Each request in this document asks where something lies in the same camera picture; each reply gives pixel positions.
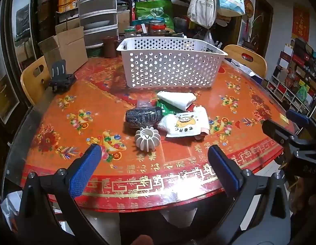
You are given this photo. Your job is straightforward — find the wooden chair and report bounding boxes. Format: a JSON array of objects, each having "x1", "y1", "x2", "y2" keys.
[
  {"x1": 20, "y1": 56, "x2": 50, "y2": 106},
  {"x1": 222, "y1": 45, "x2": 267, "y2": 78}
]

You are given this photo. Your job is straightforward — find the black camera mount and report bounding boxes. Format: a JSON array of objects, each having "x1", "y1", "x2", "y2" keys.
[{"x1": 48, "y1": 59, "x2": 76, "y2": 94}]

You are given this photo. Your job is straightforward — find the small cardboard box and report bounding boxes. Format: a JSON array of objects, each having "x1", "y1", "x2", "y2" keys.
[{"x1": 117, "y1": 10, "x2": 130, "y2": 35}]

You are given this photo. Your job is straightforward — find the red lid pickle jar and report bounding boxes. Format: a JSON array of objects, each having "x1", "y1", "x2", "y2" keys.
[{"x1": 150, "y1": 25, "x2": 166, "y2": 36}]

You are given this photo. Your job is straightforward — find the red patterned tablecloth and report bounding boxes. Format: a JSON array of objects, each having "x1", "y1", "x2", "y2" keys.
[{"x1": 20, "y1": 53, "x2": 298, "y2": 213}]

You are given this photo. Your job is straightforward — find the green shopping bag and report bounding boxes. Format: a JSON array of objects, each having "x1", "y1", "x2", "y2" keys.
[{"x1": 134, "y1": 0, "x2": 174, "y2": 32}]

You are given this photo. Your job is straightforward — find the red wall poster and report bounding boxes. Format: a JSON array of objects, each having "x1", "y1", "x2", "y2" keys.
[{"x1": 292, "y1": 4, "x2": 310, "y2": 42}]

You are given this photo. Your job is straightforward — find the large open cardboard box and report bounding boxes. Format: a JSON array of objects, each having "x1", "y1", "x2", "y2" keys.
[{"x1": 38, "y1": 26, "x2": 88, "y2": 73}]

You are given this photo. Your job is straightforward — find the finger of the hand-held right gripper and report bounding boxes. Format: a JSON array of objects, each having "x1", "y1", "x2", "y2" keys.
[
  {"x1": 262, "y1": 119, "x2": 305, "y2": 148},
  {"x1": 286, "y1": 110, "x2": 316, "y2": 133}
]

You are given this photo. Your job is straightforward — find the white paper bag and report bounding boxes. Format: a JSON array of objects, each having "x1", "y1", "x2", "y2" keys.
[{"x1": 234, "y1": 62, "x2": 264, "y2": 79}]

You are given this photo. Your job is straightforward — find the green foil packet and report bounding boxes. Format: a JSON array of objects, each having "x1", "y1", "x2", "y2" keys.
[{"x1": 157, "y1": 99, "x2": 197, "y2": 115}]

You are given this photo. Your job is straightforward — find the white cartoon print packet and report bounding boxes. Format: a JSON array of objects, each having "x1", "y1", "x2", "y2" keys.
[{"x1": 165, "y1": 111, "x2": 210, "y2": 138}]

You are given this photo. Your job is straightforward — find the white plastic bag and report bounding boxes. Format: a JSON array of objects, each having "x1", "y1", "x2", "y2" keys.
[{"x1": 0, "y1": 190, "x2": 23, "y2": 230}]

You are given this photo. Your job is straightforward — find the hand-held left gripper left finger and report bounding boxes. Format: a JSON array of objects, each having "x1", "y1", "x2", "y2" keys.
[{"x1": 18, "y1": 144, "x2": 105, "y2": 245}]

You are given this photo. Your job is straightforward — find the white perforated plastic basket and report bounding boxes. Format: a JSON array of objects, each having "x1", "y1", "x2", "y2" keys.
[{"x1": 116, "y1": 37, "x2": 228, "y2": 89}]

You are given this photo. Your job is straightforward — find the brown mug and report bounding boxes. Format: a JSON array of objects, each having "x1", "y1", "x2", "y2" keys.
[{"x1": 103, "y1": 36, "x2": 117, "y2": 58}]

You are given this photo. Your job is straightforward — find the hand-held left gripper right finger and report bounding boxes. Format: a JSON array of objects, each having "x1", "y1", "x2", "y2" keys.
[{"x1": 208, "y1": 145, "x2": 292, "y2": 245}]

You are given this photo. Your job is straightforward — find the white ribbed ball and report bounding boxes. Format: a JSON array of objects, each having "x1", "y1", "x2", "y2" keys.
[{"x1": 135, "y1": 127, "x2": 161, "y2": 153}]

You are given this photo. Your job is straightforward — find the pink soft pouch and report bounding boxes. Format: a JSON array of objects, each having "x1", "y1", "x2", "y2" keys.
[{"x1": 192, "y1": 105, "x2": 211, "y2": 140}]

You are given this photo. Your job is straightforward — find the beige tote bag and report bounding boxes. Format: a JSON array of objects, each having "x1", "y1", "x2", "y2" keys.
[{"x1": 187, "y1": 0, "x2": 217, "y2": 30}]

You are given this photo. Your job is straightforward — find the clear hanging plastic bag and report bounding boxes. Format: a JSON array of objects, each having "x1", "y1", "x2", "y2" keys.
[{"x1": 202, "y1": 31, "x2": 214, "y2": 46}]

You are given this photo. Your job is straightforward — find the shelf of boxes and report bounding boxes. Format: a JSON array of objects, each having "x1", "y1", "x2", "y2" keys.
[{"x1": 265, "y1": 38, "x2": 316, "y2": 115}]

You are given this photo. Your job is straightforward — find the white cloth pouch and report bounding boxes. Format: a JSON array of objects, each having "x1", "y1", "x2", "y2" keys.
[{"x1": 157, "y1": 90, "x2": 197, "y2": 111}]

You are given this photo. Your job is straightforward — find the grey stacked drawer tower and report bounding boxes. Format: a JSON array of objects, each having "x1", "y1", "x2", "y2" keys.
[{"x1": 78, "y1": 0, "x2": 119, "y2": 48}]

